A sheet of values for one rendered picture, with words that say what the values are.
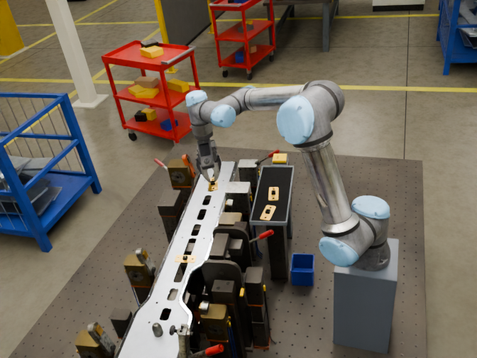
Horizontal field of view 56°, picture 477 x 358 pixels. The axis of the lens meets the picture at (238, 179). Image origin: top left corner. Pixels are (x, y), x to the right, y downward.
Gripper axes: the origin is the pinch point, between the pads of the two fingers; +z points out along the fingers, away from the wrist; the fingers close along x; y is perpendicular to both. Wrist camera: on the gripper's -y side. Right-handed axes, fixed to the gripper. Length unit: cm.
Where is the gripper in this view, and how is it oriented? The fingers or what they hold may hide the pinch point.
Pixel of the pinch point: (212, 180)
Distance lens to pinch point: 173.3
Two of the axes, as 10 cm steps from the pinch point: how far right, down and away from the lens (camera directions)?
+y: -0.7, -5.5, 8.3
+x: -9.9, 1.5, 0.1
